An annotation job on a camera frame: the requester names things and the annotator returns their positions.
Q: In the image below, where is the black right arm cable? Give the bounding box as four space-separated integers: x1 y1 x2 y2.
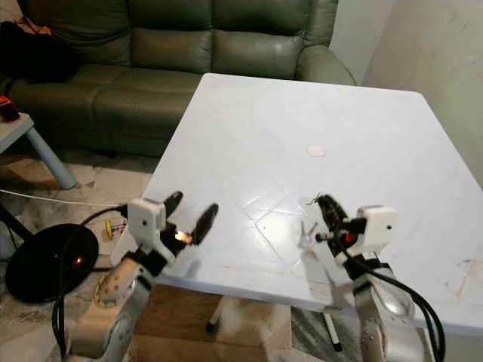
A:
346 253 448 362

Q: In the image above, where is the white floor cable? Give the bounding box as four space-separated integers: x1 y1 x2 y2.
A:
0 189 131 209

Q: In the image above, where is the black bag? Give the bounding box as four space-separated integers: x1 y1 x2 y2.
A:
0 20 78 84

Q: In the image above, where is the small yellow floor item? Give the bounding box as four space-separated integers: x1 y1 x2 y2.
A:
103 218 128 239

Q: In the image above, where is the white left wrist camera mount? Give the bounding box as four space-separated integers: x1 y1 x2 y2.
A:
128 198 169 255

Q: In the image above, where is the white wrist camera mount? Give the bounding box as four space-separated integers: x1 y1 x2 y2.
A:
340 205 399 265
128 198 169 255

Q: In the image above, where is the orange and black device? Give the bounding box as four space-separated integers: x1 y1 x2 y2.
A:
0 97 22 124

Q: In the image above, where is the grey side table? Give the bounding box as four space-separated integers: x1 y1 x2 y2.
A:
0 113 78 191

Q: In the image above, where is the white plastic table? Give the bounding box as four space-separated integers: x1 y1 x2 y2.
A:
109 73 483 354

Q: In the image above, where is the black round disc base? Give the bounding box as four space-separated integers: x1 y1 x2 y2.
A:
5 223 100 305

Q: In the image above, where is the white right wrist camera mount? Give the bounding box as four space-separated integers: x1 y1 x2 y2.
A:
340 205 399 265

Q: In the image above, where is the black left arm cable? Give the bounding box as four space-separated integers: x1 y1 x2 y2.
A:
51 204 131 361

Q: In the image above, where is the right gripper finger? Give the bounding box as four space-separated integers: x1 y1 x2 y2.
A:
315 193 354 227
320 204 346 235

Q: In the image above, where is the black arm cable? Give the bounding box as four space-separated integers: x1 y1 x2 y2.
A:
51 204 131 361
346 253 448 362

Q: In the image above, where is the green leather sofa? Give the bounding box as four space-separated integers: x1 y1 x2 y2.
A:
0 0 358 159

